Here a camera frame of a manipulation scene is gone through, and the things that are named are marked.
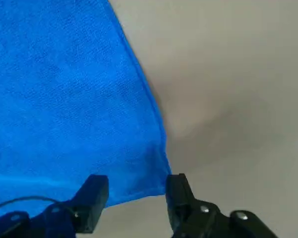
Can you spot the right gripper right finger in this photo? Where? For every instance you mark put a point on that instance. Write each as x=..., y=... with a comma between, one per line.
x=186, y=213

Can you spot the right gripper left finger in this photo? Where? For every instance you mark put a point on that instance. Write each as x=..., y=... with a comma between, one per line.
x=94, y=198

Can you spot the blue microfibre towel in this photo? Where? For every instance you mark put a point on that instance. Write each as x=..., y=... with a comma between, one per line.
x=64, y=99

